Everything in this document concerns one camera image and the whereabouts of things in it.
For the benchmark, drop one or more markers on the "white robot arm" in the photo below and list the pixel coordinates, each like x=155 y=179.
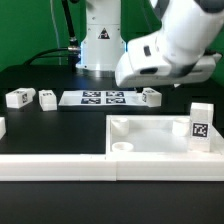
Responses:
x=176 y=53

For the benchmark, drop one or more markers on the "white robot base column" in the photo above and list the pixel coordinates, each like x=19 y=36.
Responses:
x=103 y=45

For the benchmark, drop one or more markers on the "white left fence piece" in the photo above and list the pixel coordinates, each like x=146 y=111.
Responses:
x=2 y=127

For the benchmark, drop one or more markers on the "white square table top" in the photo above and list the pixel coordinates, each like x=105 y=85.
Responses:
x=154 y=134

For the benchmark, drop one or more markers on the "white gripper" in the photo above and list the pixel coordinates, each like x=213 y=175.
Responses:
x=143 y=66

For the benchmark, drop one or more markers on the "white marker base plate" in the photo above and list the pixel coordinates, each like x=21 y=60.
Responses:
x=100 y=98

